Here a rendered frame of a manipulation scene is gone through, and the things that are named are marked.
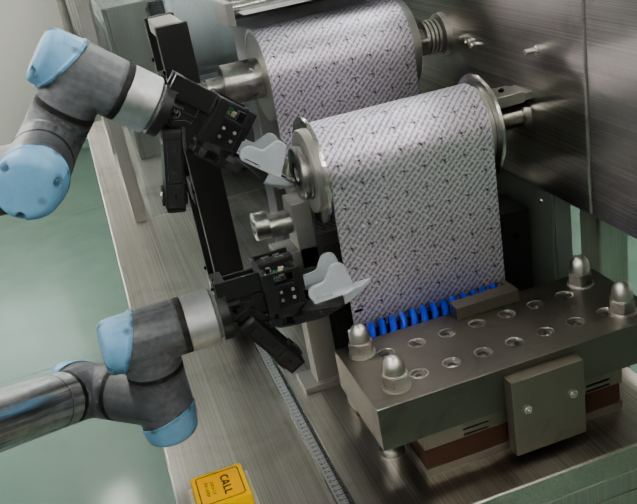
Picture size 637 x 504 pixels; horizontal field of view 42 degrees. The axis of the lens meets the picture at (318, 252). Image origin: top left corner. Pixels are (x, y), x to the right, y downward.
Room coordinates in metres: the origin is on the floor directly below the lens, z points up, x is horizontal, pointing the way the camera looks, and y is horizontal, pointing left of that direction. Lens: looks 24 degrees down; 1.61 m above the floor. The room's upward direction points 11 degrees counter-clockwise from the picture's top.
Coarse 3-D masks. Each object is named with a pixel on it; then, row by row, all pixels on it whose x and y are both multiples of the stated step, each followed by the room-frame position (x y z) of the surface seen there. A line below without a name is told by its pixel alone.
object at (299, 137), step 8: (480, 96) 1.11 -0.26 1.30; (488, 104) 1.10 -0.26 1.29; (488, 112) 1.09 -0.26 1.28; (296, 136) 1.09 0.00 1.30; (304, 136) 1.06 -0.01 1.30; (496, 136) 1.09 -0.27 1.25; (296, 144) 1.10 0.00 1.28; (304, 144) 1.06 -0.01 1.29; (496, 144) 1.09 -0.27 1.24; (312, 152) 1.04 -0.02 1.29; (312, 160) 1.04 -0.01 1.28; (312, 168) 1.04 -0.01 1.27; (320, 176) 1.03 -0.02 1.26; (320, 184) 1.03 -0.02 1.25; (320, 192) 1.03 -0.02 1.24; (312, 200) 1.07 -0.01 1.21; (320, 200) 1.03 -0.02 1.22; (312, 208) 1.08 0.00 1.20; (320, 208) 1.04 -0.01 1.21
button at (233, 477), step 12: (228, 468) 0.91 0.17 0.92; (240, 468) 0.90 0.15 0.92; (192, 480) 0.90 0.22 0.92; (204, 480) 0.89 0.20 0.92; (216, 480) 0.89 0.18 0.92; (228, 480) 0.88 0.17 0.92; (240, 480) 0.88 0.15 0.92; (204, 492) 0.87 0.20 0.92; (216, 492) 0.86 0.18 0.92; (228, 492) 0.86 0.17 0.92; (240, 492) 0.85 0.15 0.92
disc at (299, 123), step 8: (296, 120) 1.11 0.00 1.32; (304, 120) 1.07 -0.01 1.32; (296, 128) 1.12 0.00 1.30; (304, 128) 1.07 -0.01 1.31; (312, 136) 1.04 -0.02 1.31; (312, 144) 1.05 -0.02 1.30; (320, 152) 1.02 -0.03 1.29; (320, 160) 1.02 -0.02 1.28; (320, 168) 1.03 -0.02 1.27; (328, 176) 1.02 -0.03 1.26; (328, 184) 1.01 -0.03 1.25; (328, 192) 1.01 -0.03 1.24; (328, 200) 1.02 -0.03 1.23; (328, 208) 1.02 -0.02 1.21; (320, 216) 1.07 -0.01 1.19; (328, 216) 1.03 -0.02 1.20
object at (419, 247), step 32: (416, 192) 1.05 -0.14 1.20; (448, 192) 1.06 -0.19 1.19; (480, 192) 1.07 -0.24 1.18; (352, 224) 1.03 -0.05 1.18; (384, 224) 1.04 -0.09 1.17; (416, 224) 1.05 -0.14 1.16; (448, 224) 1.06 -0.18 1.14; (480, 224) 1.07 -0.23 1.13; (352, 256) 1.03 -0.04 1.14; (384, 256) 1.04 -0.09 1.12; (416, 256) 1.05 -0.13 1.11; (448, 256) 1.06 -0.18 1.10; (480, 256) 1.07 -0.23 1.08; (384, 288) 1.04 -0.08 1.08; (416, 288) 1.05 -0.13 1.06; (448, 288) 1.06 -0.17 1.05
